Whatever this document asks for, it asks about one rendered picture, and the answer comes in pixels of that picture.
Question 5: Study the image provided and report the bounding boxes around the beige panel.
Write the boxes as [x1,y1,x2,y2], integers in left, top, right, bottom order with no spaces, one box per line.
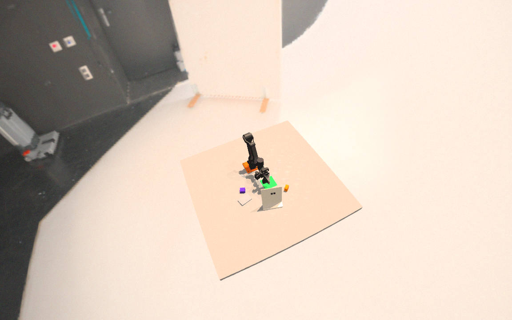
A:
[261,187,283,210]

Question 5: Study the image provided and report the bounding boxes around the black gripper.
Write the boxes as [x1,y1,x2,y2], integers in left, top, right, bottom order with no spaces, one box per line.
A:
[259,167,270,185]

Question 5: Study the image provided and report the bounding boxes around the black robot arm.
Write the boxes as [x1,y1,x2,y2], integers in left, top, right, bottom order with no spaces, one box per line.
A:
[242,132,264,180]

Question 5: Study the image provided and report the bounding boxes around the white flat rectangular block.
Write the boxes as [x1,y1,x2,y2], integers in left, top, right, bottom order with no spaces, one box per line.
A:
[238,194,252,206]

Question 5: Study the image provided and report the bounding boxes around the green square marked area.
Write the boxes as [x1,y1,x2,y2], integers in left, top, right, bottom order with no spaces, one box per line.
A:
[260,176,277,189]

